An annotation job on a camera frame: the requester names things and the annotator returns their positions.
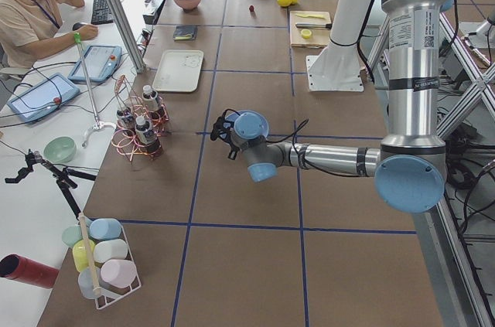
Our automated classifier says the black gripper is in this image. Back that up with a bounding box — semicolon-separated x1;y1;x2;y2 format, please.
210;108;241;160

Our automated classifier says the seated person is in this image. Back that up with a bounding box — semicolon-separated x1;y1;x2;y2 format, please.
1;0;98;68

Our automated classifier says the white cup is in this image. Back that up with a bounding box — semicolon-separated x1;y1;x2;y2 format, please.
93;238;128;264

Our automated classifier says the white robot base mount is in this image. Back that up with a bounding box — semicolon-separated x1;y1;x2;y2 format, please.
307;0;374;92

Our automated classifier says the red cylinder bottle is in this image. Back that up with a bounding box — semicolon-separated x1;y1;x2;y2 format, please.
1;254;59;289

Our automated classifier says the yellow plastic knife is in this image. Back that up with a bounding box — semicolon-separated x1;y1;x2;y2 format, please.
295;13;327;19

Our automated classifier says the white wire cup rack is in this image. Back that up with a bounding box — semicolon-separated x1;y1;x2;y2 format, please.
72;213;142;310

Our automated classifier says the black keyboard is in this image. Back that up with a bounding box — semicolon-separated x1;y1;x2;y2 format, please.
90;0;114;26

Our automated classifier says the tea bottle right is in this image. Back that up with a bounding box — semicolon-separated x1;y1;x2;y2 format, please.
142;85;166;120

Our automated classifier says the grey folded cloth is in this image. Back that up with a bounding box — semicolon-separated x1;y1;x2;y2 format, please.
172;25;197;41

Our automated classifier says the blue teach pendant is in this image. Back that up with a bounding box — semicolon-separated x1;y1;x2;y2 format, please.
84;45;122;83
7;73;80;123

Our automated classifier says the yellow cup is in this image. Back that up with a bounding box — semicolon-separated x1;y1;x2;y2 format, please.
72;240;89;273

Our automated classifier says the lemon half slice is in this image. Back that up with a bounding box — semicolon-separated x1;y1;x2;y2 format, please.
300;29;312;39

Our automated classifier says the light blue cup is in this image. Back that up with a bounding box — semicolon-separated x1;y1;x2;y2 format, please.
89;218;122;241

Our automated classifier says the black camera tripod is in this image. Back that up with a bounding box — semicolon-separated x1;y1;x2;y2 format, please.
4;150;97;220

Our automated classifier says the tea bottle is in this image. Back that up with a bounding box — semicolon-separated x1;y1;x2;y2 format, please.
142;85;166;120
117;97;135;132
135;116;163;158

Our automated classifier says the tea bottle middle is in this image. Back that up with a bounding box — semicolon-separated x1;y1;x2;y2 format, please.
117;97;135;132

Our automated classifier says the silver reacher grabber tool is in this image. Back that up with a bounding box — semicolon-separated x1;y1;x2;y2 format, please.
73;32;117;148

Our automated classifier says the cream bear serving tray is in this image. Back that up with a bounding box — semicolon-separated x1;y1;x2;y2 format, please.
152;49;204;93

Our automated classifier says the tea bottle front left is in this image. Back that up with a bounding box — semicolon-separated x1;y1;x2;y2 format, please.
135;116;163;158

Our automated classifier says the blue teach pendant far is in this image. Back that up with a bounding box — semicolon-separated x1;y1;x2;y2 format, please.
84;45;122;83

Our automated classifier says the pink cup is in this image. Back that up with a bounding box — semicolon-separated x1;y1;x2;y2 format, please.
101;259;137;288

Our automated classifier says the green bowl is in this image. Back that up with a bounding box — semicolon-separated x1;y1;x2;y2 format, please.
43;136;77;164

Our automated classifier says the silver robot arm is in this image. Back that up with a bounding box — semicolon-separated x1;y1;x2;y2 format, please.
210;0;453;213

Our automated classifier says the wooden cutting board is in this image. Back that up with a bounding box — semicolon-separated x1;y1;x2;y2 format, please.
289;11;332;48

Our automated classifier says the copper wire bottle rack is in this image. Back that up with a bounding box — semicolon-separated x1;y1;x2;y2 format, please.
111;75;169;161

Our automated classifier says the large yellow lemon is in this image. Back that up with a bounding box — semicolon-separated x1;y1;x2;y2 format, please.
277;0;292;8

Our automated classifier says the blue teach pendant near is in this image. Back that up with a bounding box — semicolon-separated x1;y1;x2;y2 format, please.
7;73;80;123

